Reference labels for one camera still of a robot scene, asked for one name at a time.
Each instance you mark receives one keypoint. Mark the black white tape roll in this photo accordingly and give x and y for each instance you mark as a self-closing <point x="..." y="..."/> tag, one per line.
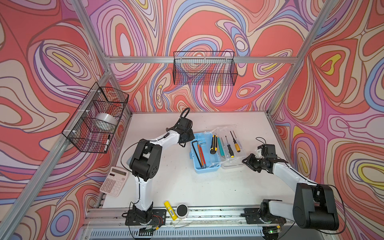
<point x="182" y="211"/>

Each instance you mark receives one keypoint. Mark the black wire basket left wall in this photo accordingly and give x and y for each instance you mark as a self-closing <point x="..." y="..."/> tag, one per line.
<point x="81" y="130"/>

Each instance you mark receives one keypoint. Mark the black wire basket back wall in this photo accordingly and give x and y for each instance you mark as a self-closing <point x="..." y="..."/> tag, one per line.
<point x="204" y="68"/>

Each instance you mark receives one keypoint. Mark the black marker in basket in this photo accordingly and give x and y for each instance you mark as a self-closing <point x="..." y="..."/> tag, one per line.
<point x="107" y="143"/>

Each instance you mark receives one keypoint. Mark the white calculator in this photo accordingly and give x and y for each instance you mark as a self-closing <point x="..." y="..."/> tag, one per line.
<point x="114" y="182"/>

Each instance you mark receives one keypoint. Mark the orange handled hex key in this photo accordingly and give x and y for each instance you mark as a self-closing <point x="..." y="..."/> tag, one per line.
<point x="201" y="153"/>

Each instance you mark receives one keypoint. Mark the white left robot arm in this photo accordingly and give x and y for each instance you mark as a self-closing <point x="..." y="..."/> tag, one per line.
<point x="145" y="163"/>

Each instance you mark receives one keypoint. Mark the orange black screwdriver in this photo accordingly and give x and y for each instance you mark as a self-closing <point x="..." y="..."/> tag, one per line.
<point x="237" y="146"/>

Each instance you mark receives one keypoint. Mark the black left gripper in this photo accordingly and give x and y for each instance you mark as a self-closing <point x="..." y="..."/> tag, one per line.
<point x="192" y="136"/>

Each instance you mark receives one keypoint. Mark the black large hex key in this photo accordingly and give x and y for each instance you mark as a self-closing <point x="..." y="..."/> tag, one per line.
<point x="194" y="145"/>

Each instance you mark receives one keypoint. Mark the black wire basket wall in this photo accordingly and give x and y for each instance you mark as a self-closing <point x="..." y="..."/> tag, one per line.
<point x="81" y="130"/>
<point x="204" y="68"/>

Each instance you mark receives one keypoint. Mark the yellow glue stick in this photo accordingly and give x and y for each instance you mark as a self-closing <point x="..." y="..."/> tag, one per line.
<point x="170" y="210"/>

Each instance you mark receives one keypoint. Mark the yellow black screwdriver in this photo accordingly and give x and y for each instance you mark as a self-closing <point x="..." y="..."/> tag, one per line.
<point x="231" y="152"/>

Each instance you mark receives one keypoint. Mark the light blue plastic tool box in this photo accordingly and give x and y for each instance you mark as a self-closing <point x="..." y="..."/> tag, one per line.
<point x="213" y="161"/>

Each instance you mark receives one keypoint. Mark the aluminium mounting rail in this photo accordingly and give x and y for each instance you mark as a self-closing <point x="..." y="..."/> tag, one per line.
<point x="201" y="223"/>

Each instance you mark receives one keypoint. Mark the grey duct tape roll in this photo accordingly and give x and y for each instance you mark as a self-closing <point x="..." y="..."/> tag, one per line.
<point x="105" y="121"/>

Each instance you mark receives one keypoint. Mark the teal utility knife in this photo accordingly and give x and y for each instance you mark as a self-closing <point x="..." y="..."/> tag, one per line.
<point x="221" y="149"/>

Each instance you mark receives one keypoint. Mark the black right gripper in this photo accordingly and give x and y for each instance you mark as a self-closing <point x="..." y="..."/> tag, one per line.
<point x="249" y="162"/>

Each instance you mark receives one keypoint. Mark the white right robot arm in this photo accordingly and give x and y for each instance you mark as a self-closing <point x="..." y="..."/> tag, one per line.
<point x="314" y="205"/>

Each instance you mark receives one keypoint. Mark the yellow black utility knife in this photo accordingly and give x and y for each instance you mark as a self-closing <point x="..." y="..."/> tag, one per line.
<point x="214" y="145"/>

